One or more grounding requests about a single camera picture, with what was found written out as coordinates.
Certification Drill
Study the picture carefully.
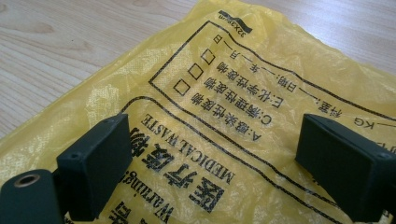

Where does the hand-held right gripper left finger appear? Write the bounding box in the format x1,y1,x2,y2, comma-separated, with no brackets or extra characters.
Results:
56,113,134,222

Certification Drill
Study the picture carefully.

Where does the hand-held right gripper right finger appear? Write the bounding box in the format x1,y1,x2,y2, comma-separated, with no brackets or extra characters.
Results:
294,113,396,223

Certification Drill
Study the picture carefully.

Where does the yellow plastic waste bag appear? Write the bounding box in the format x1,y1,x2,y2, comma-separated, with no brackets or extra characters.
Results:
0,0,396,224

